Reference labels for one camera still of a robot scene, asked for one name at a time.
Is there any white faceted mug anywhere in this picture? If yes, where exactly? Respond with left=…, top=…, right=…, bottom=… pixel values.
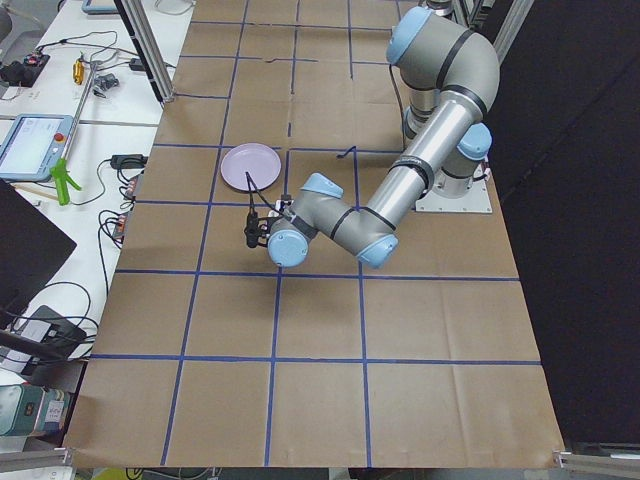
left=268, top=199, right=292, bottom=217

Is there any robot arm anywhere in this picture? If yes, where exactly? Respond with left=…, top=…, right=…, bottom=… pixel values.
left=267, top=6, right=500, bottom=268

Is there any lilac round plate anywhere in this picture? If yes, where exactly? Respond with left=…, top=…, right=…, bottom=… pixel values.
left=221, top=143, right=282, bottom=192

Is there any brown paper table cover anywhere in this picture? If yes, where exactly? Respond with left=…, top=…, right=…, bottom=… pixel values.
left=64, top=1, right=563, bottom=468

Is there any black power adapter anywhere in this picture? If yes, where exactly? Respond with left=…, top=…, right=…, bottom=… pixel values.
left=110, top=154, right=148, bottom=170

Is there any black monitor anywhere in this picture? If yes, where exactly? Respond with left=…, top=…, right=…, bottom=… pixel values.
left=1, top=181, right=76, bottom=328

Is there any yellow black hand tool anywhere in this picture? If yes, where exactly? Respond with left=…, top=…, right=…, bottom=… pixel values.
left=72, top=54, right=85, bottom=85

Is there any teach pendant tablet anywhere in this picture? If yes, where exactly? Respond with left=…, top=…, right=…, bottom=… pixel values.
left=1, top=114, right=73, bottom=182

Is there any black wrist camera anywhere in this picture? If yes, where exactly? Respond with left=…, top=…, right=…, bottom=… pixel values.
left=243, top=211, right=274, bottom=249

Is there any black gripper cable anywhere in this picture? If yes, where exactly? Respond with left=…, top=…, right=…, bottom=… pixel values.
left=244, top=171, right=291, bottom=219

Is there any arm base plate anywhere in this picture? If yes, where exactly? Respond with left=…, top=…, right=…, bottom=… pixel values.
left=415, top=164, right=492, bottom=214

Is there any green handled reacher stick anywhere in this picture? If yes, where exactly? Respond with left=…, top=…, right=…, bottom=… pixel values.
left=50, top=61, right=97, bottom=206

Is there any aluminium frame post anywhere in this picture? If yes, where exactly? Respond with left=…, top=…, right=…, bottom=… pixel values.
left=114, top=0, right=175, bottom=104

